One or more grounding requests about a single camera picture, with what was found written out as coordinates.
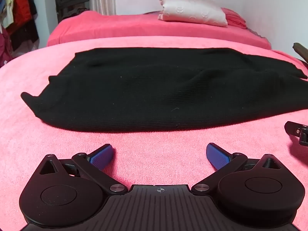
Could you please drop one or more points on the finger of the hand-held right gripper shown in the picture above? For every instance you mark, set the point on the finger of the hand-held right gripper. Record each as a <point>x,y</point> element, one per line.
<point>297,131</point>

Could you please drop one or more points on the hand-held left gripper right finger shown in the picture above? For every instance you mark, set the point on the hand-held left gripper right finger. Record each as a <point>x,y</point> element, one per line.
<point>217,157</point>

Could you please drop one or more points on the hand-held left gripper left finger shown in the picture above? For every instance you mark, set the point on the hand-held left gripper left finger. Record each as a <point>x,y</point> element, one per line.
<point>103,156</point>

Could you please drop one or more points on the black pants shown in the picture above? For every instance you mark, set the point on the black pants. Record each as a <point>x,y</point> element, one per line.
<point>154,91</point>

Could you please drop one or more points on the large pink covered bed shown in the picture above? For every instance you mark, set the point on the large pink covered bed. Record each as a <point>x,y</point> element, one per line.
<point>144,149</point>

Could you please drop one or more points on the dark brown object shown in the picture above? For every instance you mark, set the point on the dark brown object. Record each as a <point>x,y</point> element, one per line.
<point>300,50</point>

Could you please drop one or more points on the folded pink blanket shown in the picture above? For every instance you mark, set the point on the folded pink blanket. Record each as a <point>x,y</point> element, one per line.
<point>235,19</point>

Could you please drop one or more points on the narrow pink covered bed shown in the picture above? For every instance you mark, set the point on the narrow pink covered bed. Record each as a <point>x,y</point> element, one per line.
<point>134,27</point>

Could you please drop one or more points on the hanging maroon garment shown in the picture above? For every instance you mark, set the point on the hanging maroon garment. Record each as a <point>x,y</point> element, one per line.
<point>4,50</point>

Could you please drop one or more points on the cream folded pillow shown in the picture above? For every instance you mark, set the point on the cream folded pillow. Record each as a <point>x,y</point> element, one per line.
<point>192,10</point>

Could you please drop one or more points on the hanging red jacket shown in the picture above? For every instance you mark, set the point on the hanging red jacket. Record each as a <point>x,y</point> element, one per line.
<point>22,4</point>

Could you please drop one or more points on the hanging cream garment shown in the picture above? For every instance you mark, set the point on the hanging cream garment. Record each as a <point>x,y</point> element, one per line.
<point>8,7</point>

